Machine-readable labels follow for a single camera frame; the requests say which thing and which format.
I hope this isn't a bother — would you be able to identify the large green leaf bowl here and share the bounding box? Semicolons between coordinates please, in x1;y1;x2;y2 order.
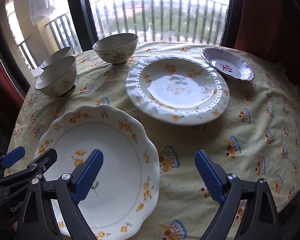
93;33;139;64

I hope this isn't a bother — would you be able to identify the beaded rim floral plate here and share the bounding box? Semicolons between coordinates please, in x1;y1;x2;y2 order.
125;55;230;126

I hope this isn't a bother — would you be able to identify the scalloped yellow flower plate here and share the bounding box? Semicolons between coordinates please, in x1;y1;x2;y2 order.
35;105;159;239

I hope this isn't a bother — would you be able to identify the red curtain left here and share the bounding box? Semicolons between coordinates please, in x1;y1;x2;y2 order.
0;62;24;110

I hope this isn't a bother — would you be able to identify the red curtain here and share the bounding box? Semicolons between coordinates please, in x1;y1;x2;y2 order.
0;62;24;110
235;0;300;62

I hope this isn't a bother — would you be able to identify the near small leaf bowl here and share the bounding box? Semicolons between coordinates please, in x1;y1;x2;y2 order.
35;56;77;98

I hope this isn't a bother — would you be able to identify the small leaf bowl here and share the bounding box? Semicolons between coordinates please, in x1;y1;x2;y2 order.
40;47;72;70
35;56;77;98

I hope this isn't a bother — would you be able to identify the far small leaf bowl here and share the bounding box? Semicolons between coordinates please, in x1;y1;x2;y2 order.
40;47;72;70

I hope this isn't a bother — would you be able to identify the yellow patterned tablecloth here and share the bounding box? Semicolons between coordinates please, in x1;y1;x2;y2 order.
7;42;300;239

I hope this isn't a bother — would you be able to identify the hanging white cloth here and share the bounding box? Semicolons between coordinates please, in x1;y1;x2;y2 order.
29;0;55;25

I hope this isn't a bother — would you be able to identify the small red motif dish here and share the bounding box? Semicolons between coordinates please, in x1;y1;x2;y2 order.
200;47;255;81

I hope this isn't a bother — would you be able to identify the balcony metal railing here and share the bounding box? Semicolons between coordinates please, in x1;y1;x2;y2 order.
17;0;229;69

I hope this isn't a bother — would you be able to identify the red curtain right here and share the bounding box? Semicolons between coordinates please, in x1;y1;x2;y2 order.
235;0;300;62

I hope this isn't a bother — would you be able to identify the black window frame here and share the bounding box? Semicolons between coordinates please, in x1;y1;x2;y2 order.
0;0;243;101

